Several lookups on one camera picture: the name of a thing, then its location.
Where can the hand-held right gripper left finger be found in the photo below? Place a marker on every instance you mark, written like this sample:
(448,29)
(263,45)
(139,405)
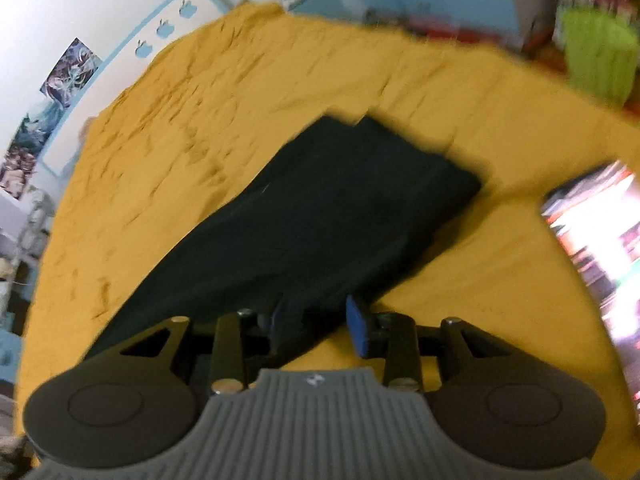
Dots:
(276,326)

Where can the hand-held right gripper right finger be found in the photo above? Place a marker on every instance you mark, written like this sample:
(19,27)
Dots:
(356,327)

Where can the black pants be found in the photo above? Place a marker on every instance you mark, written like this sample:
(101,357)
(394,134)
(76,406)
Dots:
(325,210)

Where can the mustard yellow blanket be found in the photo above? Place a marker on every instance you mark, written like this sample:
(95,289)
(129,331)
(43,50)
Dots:
(200,110)

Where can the glossy colourful panel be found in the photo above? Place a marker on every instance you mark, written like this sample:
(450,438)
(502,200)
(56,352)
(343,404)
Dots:
(600,260)

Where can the grey shelf rack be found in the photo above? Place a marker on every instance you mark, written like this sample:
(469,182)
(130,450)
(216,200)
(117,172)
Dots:
(22,240)

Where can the light blue box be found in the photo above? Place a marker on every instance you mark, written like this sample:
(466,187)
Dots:
(9,357)

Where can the green cloth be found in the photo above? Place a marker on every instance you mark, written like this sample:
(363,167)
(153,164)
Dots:
(597,55)

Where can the wall poster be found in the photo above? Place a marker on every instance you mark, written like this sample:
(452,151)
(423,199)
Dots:
(17,165)
(41,122)
(70,72)

